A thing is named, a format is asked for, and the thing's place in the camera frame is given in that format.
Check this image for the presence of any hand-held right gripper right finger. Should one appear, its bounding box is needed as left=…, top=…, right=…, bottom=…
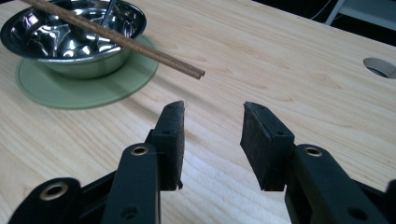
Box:
left=239, top=101, right=390, bottom=224

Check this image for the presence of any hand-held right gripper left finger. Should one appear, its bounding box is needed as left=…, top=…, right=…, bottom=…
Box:
left=100, top=99, right=186, bottom=224

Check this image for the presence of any brown wooden chopstick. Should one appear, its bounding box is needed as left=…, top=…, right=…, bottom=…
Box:
left=22, top=0, right=206, bottom=77
left=19, top=0, right=204, bottom=81

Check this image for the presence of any steel bowl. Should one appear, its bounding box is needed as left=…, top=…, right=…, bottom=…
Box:
left=0, top=0, right=149, bottom=80

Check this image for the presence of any green round coaster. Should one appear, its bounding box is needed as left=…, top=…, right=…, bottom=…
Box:
left=14, top=35, right=160, bottom=110

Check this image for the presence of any steel spoon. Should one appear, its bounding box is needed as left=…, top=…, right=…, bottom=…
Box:
left=92, top=0, right=119, bottom=52

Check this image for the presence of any white metal stand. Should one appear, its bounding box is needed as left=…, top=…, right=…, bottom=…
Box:
left=323, top=0, right=396, bottom=33

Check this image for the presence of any white floor cable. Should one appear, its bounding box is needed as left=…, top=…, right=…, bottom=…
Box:
left=310, top=0, right=332, bottom=21

